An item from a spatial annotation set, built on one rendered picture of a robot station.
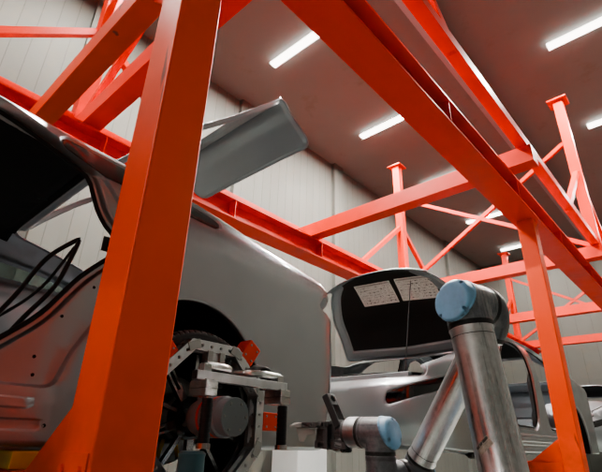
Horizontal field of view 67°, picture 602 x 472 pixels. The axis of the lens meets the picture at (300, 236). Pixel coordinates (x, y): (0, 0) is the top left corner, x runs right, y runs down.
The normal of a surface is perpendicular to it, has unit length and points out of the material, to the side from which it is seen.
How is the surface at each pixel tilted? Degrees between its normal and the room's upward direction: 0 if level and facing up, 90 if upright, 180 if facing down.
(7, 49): 90
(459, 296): 84
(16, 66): 90
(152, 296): 90
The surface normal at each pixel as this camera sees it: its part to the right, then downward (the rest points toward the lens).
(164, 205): 0.74, -0.26
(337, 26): -0.03, 0.91
